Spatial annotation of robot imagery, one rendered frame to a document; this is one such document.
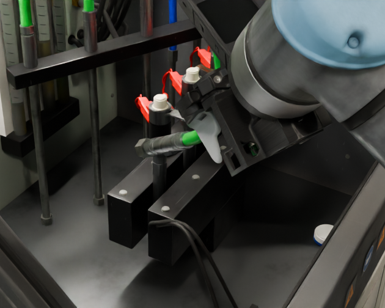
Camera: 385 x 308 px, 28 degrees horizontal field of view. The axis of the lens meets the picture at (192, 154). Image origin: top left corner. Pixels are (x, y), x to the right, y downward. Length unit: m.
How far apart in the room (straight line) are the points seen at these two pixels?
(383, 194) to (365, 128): 0.65
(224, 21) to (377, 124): 0.20
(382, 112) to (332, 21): 0.06
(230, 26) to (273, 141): 0.10
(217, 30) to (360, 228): 0.50
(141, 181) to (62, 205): 0.24
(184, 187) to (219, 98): 0.42
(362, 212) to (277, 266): 0.16
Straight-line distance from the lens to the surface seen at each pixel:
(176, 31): 1.12
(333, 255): 0.98
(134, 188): 1.00
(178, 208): 0.97
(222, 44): 0.58
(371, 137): 0.44
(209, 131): 0.67
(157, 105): 0.93
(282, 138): 0.55
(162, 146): 0.80
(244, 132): 0.60
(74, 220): 1.19
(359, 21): 0.40
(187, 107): 0.64
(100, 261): 1.12
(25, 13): 1.00
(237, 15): 0.60
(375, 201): 1.07
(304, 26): 0.41
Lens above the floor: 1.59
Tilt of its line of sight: 35 degrees down
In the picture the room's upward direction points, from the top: 2 degrees clockwise
